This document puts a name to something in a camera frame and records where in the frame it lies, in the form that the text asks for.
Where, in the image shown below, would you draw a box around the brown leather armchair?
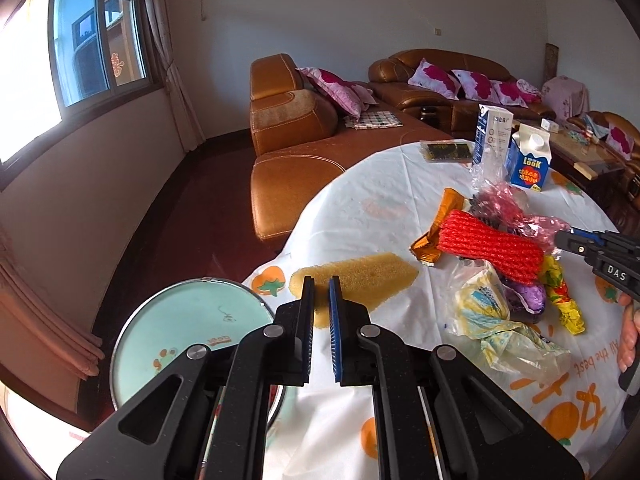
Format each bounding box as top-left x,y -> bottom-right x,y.
582,110 -> 640,196

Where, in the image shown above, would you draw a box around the tall white blue carton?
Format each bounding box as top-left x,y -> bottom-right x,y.
471,104 -> 514,173

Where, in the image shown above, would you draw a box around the orange snack wrapper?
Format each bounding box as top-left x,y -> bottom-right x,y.
410,187 -> 473,267

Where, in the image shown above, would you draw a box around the person's right hand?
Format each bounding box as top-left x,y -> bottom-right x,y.
616,292 -> 640,374

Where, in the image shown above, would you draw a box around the purple shiny wrapper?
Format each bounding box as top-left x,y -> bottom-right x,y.
502,277 -> 548,323

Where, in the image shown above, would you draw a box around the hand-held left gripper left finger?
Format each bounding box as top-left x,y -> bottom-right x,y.
56,276 -> 317,480

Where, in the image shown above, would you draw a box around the yellow red crumpled wrapper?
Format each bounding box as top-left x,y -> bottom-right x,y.
540,255 -> 587,335

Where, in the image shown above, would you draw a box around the pink curtain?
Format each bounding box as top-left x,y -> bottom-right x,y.
0,220 -> 106,396

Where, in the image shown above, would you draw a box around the pale curtain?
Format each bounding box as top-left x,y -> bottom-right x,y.
142,0 -> 206,151

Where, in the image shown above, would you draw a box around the white yellow plastic bag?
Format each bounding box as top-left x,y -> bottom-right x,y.
442,258 -> 573,378

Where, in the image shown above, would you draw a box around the blue white gable carton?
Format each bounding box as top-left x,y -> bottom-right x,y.
504,122 -> 552,193

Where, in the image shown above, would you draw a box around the yellow sponge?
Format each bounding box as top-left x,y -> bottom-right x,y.
289,253 -> 421,331

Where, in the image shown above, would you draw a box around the glass top coffee table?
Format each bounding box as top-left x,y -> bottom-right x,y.
540,120 -> 627,181

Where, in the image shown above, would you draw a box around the pink cloth cover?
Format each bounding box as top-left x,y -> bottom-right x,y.
542,76 -> 591,123

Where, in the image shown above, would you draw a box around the light green cartoon waste bin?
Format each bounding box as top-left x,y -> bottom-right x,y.
109,276 -> 288,433

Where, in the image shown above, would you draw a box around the clear red printed plastic bag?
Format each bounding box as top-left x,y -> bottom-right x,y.
469,150 -> 572,251

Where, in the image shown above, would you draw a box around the window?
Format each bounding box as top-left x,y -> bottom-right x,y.
0,0 -> 156,166

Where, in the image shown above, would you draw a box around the brown leather chaise sofa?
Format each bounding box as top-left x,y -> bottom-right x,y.
249,53 -> 456,241

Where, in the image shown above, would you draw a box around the checked cloth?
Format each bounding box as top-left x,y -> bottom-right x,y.
342,111 -> 405,131

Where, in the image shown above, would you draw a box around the dark foam net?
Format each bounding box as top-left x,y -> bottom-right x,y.
465,194 -> 521,238

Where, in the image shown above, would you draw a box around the pink floral pillow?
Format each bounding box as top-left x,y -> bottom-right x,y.
492,80 -> 528,107
350,82 -> 381,107
296,66 -> 368,117
515,78 -> 543,103
452,69 -> 501,102
407,58 -> 462,100
607,125 -> 636,156

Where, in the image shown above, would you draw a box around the red foam net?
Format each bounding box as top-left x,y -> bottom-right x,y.
436,209 -> 546,288

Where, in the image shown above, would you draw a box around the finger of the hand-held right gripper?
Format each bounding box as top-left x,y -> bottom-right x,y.
567,227 -> 608,244
554,233 -> 601,263

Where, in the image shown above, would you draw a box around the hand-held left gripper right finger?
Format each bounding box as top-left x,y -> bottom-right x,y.
327,276 -> 583,480

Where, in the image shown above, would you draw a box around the dark seaweed packet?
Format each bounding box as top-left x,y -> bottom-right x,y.
419,141 -> 473,163

